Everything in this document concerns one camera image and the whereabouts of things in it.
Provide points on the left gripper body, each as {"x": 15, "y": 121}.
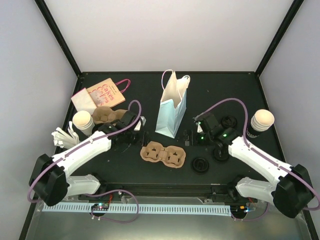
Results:
{"x": 144, "y": 138}

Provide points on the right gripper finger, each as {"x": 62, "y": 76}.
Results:
{"x": 188, "y": 133}
{"x": 188, "y": 142}

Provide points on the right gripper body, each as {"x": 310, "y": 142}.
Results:
{"x": 187, "y": 137}

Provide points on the brown pulp cup carrier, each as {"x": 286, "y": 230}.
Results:
{"x": 171, "y": 156}

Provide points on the light blue paper bag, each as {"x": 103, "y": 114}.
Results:
{"x": 173, "y": 105}

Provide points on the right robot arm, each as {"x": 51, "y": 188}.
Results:
{"x": 286, "y": 187}

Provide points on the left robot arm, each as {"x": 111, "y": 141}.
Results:
{"x": 52, "y": 178}

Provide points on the black coffee lid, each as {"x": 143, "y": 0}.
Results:
{"x": 200, "y": 165}
{"x": 220, "y": 155}
{"x": 229, "y": 121}

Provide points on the white pink-edged napkin pack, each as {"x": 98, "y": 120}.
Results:
{"x": 82, "y": 101}

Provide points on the brown Cakes paper bag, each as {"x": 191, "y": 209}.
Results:
{"x": 107, "y": 93}

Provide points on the left paper cup stack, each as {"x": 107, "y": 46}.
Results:
{"x": 83, "y": 121}

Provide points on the paper cup stack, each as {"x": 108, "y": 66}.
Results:
{"x": 83, "y": 121}
{"x": 261, "y": 121}

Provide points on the right paper cup stack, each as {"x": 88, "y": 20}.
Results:
{"x": 261, "y": 121}

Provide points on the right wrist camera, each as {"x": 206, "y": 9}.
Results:
{"x": 199, "y": 125}

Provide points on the light blue slotted cable duct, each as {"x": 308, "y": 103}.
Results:
{"x": 156, "y": 209}

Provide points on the black left frame post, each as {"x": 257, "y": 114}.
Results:
{"x": 48, "y": 17}

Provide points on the black frame post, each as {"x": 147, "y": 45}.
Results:
{"x": 286, "y": 22}
{"x": 48, "y": 17}

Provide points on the black right frame post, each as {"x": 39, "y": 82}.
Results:
{"x": 286, "y": 22}

